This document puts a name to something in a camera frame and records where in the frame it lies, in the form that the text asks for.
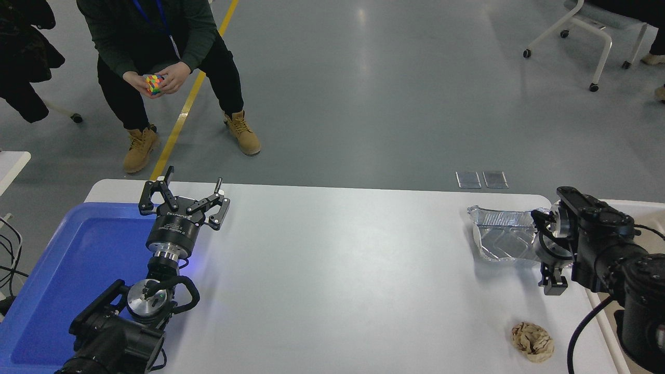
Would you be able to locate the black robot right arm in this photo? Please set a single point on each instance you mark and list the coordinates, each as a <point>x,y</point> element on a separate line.
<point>608,249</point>

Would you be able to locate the metal floor plate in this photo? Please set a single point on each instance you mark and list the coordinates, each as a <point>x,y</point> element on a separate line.
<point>495,179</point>
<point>468,179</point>

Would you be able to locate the small white side table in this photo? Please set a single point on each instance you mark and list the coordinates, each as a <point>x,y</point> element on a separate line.
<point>10,166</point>

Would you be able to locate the crumpled tan paper ball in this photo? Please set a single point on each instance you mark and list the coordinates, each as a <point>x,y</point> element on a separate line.
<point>532,342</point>

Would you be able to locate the white chair leg with caster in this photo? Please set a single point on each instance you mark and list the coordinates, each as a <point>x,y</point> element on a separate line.
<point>76,118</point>

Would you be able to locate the silver foil tray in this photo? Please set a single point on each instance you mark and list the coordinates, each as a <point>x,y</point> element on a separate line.
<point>504,239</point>

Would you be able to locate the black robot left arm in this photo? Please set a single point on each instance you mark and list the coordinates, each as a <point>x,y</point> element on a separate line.
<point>119,343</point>

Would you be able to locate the white wheeled chair frame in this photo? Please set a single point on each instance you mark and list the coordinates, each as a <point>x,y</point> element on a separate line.
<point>604,52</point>

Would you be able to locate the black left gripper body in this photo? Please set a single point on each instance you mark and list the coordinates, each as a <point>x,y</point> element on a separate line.
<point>174,234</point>

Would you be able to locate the large pale bin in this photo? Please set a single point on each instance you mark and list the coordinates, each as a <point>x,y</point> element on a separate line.
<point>608,311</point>

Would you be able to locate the person's right hand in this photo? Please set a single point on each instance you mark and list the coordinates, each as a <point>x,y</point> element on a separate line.
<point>136,82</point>

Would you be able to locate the person's left hand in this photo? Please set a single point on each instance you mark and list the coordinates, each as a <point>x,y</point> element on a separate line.
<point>177,75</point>

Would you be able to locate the black hanging coat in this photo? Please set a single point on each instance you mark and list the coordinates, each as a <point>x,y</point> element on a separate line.
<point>26,52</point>

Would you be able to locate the blue plastic tray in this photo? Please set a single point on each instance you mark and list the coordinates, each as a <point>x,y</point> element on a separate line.
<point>78,259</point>

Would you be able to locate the multicoloured puzzle cube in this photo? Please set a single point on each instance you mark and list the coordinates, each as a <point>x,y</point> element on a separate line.
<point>154,84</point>

